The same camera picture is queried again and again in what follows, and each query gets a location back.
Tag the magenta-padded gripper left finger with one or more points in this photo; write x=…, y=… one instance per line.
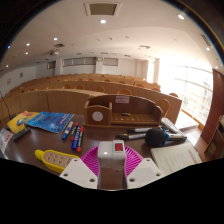
x=77, y=171

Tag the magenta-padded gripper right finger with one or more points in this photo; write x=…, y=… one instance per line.
x=146, y=171

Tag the white charger with red label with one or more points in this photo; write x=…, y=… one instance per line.
x=108, y=155

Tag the yellow power strip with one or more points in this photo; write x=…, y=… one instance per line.
x=55, y=160

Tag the white paper booklet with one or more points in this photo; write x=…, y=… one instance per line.
x=175, y=158

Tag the thick blue marker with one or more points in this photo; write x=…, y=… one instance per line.
x=76, y=140

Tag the thick red marker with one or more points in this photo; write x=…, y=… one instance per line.
x=80, y=140

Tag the black and white marker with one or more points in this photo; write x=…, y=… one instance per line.
x=140, y=130
x=131, y=136

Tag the white marker with blue cap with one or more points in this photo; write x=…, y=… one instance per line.
x=67, y=130

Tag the thin red marker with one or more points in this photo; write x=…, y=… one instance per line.
x=74, y=128

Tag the grey remote control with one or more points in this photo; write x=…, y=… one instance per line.
x=171, y=126

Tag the blue book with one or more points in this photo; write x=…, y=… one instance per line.
x=50, y=121

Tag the wooden desk organizer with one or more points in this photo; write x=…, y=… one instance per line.
x=133, y=111

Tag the black remote control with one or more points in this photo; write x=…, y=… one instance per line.
x=21, y=134

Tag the rows of wooden seats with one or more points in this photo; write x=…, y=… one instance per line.
x=66, y=100

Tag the wooden shelf unit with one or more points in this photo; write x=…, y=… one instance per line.
x=216, y=140

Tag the white and red paper sheet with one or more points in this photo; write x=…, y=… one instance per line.
x=4, y=140

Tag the black gooseneck microphone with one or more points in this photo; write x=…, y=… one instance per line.
x=12, y=117

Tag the large bright window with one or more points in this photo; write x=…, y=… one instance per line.
x=190, y=90

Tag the ceiling projector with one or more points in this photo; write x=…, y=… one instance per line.
x=55, y=52

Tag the small ceiling vent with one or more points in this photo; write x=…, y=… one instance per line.
x=206, y=40

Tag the round ceiling lights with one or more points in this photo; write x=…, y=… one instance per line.
x=102, y=21

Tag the large square ceiling vent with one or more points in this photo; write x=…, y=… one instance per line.
x=102, y=9

